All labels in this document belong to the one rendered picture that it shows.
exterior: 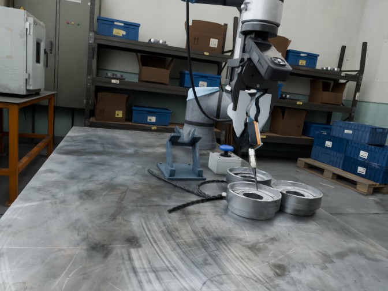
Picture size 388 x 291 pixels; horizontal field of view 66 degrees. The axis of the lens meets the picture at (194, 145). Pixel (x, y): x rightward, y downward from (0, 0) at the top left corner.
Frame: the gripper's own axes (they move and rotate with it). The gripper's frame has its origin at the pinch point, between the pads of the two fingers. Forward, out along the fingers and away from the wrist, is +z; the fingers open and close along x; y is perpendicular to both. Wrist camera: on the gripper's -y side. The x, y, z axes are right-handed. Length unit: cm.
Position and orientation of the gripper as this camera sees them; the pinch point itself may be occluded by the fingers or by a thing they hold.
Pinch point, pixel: (248, 131)
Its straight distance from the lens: 60.5
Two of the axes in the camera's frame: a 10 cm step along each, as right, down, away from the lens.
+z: -1.2, 9.7, 1.9
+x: -9.5, -0.5, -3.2
